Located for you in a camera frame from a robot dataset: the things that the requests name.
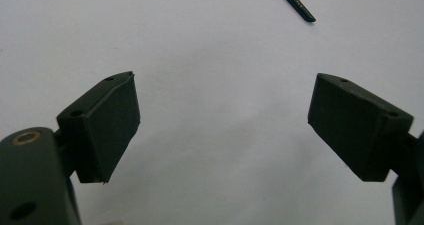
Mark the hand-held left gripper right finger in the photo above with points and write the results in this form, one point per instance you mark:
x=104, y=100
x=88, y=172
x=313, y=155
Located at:
x=353, y=131

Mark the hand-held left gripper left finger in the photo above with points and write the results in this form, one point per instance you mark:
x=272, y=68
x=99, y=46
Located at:
x=106, y=128

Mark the black pen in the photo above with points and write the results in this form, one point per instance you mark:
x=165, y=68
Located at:
x=295, y=3

